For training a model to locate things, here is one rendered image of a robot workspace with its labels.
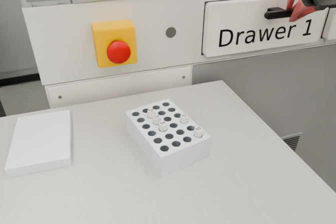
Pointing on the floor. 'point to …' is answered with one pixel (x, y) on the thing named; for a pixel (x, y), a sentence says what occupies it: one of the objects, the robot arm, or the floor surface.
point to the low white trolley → (158, 193)
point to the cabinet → (246, 95)
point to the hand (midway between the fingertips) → (292, 15)
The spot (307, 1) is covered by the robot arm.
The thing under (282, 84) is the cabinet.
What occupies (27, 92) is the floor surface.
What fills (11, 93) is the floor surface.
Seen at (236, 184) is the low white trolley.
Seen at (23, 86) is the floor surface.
